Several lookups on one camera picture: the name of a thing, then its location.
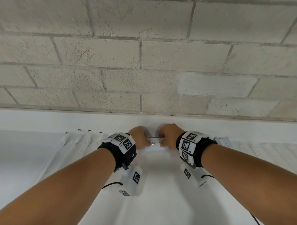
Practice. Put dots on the person's right hand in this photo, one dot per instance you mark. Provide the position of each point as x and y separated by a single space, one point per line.
171 134

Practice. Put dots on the person's left hand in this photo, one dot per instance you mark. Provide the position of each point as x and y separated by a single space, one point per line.
137 137

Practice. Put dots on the person's right fingers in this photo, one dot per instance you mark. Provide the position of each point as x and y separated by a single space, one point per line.
162 140

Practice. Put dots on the person's left fingers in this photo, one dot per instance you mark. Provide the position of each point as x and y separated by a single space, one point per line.
146 141

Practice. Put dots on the white toothpaste box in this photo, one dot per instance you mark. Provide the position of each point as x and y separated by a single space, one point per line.
155 142

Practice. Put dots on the person's right forearm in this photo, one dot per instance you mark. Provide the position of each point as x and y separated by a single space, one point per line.
246 176

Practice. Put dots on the person's left forearm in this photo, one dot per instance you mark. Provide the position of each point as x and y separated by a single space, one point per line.
58 187

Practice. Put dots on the black wristband with marker tiles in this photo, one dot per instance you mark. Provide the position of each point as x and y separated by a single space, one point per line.
120 148
191 147

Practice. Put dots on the clear wrapped toothbrush packet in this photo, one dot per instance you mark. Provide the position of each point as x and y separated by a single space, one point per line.
100 137
77 136
66 139
88 138

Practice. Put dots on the small white flat packet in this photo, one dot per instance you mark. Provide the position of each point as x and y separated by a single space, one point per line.
224 141

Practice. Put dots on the row of white wrapped packets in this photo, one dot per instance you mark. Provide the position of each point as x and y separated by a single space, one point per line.
264 154

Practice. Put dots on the white wrist camera with markers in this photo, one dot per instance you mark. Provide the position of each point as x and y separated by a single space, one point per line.
193 176
133 179

